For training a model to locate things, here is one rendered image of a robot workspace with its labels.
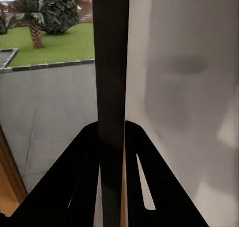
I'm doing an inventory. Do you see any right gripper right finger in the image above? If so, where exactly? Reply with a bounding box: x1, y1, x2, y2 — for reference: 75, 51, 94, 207
125, 121, 209, 227

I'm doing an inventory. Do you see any poster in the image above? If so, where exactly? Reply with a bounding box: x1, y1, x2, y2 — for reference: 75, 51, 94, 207
92, 0, 129, 227

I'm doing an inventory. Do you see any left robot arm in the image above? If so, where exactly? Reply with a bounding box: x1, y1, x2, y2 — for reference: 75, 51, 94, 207
0, 213, 10, 227

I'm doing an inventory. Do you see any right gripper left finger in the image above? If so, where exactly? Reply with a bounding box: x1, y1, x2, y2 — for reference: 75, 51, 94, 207
3, 121, 100, 227

